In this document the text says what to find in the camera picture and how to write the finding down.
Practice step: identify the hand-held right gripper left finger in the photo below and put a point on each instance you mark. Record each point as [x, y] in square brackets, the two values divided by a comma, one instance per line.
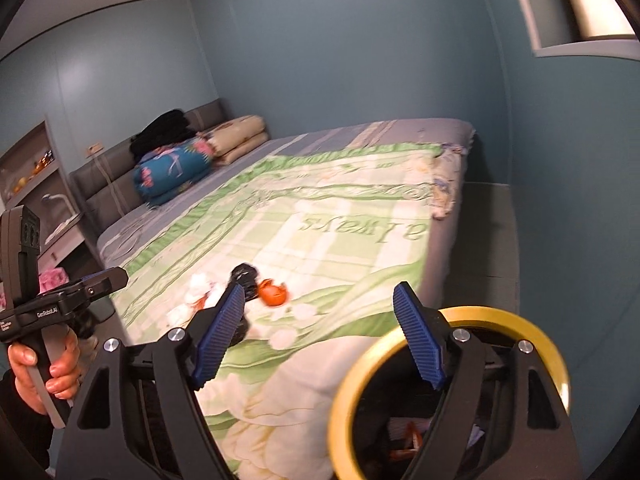
[220, 332]

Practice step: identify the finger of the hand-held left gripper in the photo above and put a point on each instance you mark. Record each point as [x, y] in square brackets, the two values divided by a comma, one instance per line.
[107, 277]

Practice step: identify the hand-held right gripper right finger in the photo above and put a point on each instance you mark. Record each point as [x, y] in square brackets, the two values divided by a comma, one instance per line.
[417, 340]

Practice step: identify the white tissue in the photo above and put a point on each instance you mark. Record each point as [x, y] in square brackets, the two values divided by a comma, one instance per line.
[202, 282]

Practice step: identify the small black item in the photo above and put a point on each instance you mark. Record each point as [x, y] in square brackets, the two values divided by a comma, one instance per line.
[245, 275]

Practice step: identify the orange peel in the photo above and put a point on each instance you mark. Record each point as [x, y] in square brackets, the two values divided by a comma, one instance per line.
[407, 437]
[272, 295]

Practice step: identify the yellow-rimmed black trash bin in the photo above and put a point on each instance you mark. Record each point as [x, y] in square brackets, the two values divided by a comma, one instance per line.
[350, 395]

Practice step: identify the person's left forearm dark sleeve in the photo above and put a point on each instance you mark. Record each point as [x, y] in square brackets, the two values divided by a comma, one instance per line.
[22, 425]

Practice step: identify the person's left hand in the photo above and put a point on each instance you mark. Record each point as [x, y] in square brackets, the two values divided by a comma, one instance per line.
[62, 360]

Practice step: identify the pink fluffy item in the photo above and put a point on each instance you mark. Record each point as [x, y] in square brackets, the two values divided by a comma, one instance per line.
[52, 278]

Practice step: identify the white bedside desk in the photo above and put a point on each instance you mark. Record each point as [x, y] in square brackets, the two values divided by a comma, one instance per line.
[65, 240]

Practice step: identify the grey desk lamp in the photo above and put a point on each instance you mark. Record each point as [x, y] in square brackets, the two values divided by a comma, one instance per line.
[50, 200]

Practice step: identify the orange peel in bin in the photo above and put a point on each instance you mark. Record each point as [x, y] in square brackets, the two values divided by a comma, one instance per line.
[407, 437]

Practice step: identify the grey padded headboard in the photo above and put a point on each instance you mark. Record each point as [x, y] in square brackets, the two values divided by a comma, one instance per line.
[110, 170]

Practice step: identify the blue floral pillow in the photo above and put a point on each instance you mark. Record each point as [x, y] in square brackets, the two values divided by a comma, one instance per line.
[172, 167]

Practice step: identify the green floral printed blanket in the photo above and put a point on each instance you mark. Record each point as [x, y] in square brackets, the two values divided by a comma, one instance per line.
[325, 240]

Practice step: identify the black clothes pile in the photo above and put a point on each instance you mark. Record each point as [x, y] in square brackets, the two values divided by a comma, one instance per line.
[162, 130]

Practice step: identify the beige stacked pillows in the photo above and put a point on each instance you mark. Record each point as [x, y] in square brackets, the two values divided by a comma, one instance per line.
[235, 135]

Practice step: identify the bed with grey sheet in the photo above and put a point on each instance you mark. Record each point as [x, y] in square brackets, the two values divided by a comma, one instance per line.
[350, 135]

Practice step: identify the wall socket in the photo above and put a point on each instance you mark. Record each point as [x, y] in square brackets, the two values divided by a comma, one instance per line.
[93, 149]

